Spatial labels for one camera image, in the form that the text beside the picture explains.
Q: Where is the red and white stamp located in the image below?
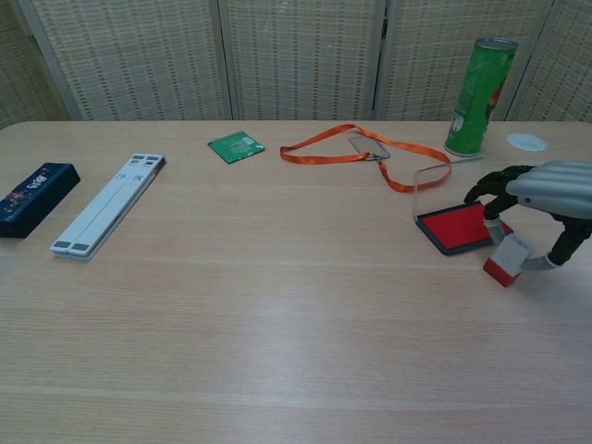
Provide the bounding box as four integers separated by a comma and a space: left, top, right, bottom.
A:
482, 234, 531, 289

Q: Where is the clear badge holder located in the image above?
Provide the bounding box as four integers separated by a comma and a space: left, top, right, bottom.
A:
347, 134, 392, 162

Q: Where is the white round table grommet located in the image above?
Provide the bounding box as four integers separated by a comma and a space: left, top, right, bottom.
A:
505, 132, 549, 152

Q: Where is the white folding stand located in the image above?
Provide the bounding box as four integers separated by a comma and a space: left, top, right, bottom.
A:
48, 153, 167, 264

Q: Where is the green cylindrical chips can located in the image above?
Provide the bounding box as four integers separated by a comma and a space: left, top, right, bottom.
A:
443, 37, 520, 157

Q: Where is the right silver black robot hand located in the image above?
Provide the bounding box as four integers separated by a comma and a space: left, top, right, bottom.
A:
462, 159, 592, 272

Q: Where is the green square packet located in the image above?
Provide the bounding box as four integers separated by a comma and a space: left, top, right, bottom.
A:
206, 130, 266, 166

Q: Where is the orange lanyard strap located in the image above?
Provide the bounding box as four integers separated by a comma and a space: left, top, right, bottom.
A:
278, 123, 453, 194

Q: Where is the dark blue printed box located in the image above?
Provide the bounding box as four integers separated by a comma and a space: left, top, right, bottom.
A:
0, 161, 82, 240

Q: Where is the woven folding screen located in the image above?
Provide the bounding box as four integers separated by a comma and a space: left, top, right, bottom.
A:
0, 0, 592, 132

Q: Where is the red ink pad with clear lid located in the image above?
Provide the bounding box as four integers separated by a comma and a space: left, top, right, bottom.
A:
411, 156, 515, 257

